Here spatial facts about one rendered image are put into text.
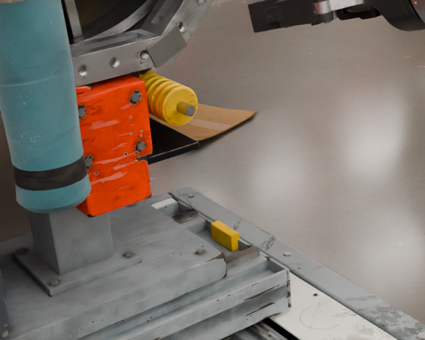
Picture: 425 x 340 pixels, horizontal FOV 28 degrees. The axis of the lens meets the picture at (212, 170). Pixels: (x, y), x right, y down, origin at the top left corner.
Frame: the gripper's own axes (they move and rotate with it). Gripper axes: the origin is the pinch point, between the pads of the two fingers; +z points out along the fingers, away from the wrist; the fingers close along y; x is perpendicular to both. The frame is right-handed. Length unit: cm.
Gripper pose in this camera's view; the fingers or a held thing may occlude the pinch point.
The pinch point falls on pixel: (277, 13)
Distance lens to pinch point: 86.6
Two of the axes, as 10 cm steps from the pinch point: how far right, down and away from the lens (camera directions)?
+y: -7.8, 3.0, -5.4
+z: -5.7, -0.2, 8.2
